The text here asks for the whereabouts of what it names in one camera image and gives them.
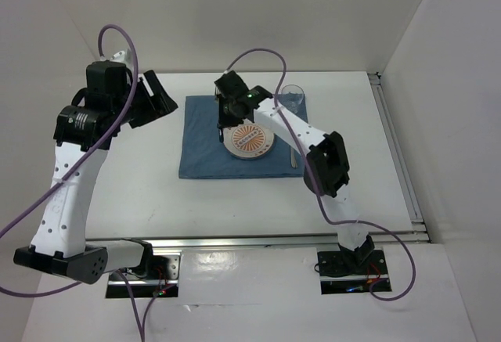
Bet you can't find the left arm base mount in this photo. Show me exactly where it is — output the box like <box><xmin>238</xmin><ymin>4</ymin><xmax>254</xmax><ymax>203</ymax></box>
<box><xmin>104</xmin><ymin>239</ymin><xmax>181</xmax><ymax>299</ymax></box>

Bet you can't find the dark handled knife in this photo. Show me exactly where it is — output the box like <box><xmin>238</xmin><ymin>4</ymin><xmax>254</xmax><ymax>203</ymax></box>
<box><xmin>290</xmin><ymin>147</ymin><xmax>298</xmax><ymax>169</ymax></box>

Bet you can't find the aluminium rail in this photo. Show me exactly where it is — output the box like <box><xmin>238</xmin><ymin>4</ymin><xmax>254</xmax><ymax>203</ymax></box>
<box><xmin>86</xmin><ymin>221</ymin><xmax>431</xmax><ymax>250</ymax></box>
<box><xmin>367</xmin><ymin>73</ymin><xmax>430</xmax><ymax>242</ymax></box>

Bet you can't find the aluminium front rail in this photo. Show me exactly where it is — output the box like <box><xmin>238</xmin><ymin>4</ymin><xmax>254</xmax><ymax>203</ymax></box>
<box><xmin>86</xmin><ymin>221</ymin><xmax>431</xmax><ymax>250</ymax></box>

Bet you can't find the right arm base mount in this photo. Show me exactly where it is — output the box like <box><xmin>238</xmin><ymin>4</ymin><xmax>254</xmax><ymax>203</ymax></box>
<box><xmin>313</xmin><ymin>250</ymin><xmax>391</xmax><ymax>295</ymax></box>

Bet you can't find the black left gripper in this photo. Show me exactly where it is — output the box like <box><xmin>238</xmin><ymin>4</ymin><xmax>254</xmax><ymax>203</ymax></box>
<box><xmin>113</xmin><ymin>69</ymin><xmax>178</xmax><ymax>128</ymax></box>

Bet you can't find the blue cloth placemat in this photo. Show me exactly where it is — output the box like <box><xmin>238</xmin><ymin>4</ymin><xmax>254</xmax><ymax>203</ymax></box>
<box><xmin>178</xmin><ymin>95</ymin><xmax>304</xmax><ymax>179</ymax></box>

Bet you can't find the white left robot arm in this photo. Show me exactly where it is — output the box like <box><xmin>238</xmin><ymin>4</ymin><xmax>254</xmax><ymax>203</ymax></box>
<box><xmin>13</xmin><ymin>50</ymin><xmax>178</xmax><ymax>284</ymax></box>

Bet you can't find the aluminium right side rail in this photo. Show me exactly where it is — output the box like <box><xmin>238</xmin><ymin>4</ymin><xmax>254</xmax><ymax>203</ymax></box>
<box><xmin>367</xmin><ymin>73</ymin><xmax>430</xmax><ymax>242</ymax></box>

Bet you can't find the orange patterned plate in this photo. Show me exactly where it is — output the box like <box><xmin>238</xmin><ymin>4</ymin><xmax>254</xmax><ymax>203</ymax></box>
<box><xmin>223</xmin><ymin>121</ymin><xmax>276</xmax><ymax>160</ymax></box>

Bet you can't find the clear plastic cup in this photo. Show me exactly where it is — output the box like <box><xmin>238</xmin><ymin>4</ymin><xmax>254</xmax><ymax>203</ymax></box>
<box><xmin>279</xmin><ymin>84</ymin><xmax>305</xmax><ymax>114</ymax></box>

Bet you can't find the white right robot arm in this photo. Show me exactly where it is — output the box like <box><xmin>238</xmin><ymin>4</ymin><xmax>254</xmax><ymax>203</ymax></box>
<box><xmin>214</xmin><ymin>70</ymin><xmax>374</xmax><ymax>273</ymax></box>

